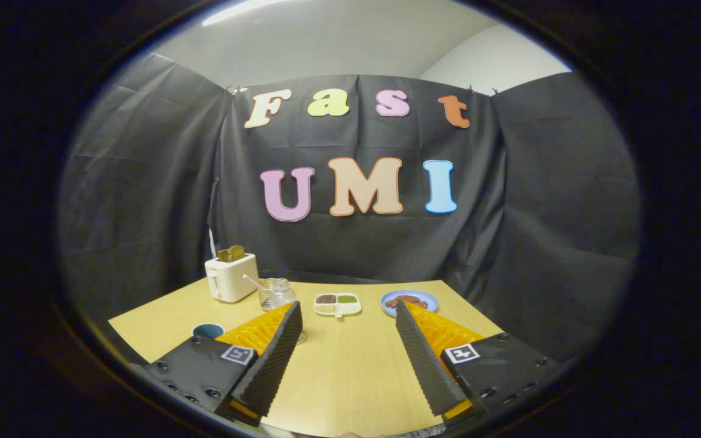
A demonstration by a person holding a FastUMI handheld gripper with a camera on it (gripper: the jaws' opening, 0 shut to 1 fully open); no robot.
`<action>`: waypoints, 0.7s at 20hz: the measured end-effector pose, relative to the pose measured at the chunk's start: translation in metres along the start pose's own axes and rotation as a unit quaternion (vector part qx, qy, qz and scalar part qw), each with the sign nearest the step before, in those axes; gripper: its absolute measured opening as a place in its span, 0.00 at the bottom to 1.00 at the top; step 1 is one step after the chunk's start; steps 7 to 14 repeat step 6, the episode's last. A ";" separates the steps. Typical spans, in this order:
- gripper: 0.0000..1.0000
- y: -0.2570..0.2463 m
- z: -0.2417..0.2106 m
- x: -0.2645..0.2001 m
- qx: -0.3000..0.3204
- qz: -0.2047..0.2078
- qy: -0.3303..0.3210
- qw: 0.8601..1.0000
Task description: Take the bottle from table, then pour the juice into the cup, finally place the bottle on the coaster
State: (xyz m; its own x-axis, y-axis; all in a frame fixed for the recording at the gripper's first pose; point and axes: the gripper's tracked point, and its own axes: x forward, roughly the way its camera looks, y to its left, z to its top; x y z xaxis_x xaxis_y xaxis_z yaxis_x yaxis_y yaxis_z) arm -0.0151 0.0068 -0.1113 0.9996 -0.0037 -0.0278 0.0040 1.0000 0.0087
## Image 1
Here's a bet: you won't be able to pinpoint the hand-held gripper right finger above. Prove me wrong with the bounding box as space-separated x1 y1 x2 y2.
395 299 565 426

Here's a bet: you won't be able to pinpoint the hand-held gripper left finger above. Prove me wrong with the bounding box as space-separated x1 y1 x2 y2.
147 301 304 427

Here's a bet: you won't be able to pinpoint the clear glass cup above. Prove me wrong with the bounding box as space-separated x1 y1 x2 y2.
257 278 276 312

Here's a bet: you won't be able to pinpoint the blue plate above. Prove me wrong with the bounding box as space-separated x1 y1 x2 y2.
380 290 439 318

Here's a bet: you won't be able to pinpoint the brown sausages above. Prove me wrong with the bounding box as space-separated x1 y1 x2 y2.
385 295 429 310

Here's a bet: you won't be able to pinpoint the wooden table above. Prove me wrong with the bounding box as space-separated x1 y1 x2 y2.
108 279 505 438

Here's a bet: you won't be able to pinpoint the white divided snack tray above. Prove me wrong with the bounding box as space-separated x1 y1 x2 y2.
314 293 363 320

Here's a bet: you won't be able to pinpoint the white toaster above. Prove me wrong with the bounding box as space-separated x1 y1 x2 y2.
204 252 260 304

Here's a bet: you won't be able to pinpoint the black backdrop cloth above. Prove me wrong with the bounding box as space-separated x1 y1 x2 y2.
58 53 642 367

